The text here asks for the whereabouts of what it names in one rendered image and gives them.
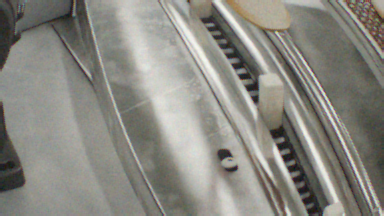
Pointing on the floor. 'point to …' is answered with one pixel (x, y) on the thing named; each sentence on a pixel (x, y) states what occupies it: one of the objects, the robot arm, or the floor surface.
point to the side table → (59, 135)
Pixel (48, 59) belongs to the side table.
